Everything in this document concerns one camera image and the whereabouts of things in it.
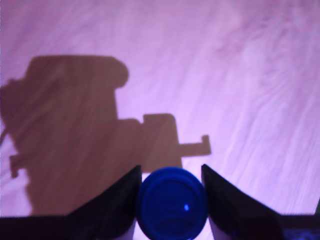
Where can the blue coffee capsule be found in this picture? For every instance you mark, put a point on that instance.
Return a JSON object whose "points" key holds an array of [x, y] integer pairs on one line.
{"points": [[172, 205]]}

